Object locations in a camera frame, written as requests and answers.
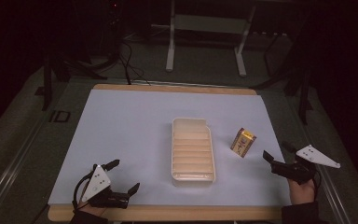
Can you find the person's right hand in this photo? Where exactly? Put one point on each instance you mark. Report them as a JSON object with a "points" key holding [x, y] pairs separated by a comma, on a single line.
{"points": [[301, 191]]}

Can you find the black floor bracket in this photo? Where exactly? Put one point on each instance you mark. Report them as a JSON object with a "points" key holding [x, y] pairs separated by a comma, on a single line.
{"points": [[60, 116]]}

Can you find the white ribbed plastic tray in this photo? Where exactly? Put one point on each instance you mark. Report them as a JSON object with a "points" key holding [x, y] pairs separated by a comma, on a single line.
{"points": [[192, 150]]}

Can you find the white metal stand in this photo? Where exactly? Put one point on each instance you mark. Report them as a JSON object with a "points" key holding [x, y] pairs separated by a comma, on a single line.
{"points": [[206, 25]]}

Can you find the pale blue table mat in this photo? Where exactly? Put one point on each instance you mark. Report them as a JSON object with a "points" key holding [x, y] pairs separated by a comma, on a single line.
{"points": [[130, 140]]}

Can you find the yellow patterned small box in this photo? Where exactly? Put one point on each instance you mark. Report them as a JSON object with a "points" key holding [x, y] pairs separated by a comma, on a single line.
{"points": [[243, 142]]}

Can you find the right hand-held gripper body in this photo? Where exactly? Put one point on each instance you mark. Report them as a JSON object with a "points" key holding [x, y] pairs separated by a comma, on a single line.
{"points": [[295, 170]]}

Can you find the metal floor rail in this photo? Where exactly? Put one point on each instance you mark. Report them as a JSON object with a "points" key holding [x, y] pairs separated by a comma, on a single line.
{"points": [[11, 169], [335, 199]]}

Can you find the black tripod stand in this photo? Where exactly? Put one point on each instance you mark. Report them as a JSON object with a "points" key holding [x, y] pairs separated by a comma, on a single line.
{"points": [[295, 81], [59, 70]]}

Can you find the dark equipment tower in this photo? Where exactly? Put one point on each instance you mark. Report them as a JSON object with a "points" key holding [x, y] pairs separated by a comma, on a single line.
{"points": [[115, 28]]}

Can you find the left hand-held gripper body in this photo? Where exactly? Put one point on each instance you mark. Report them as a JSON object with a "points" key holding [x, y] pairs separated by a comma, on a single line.
{"points": [[97, 183]]}

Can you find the person's left hand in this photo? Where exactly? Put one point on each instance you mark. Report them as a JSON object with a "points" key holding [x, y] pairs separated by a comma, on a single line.
{"points": [[90, 210]]}

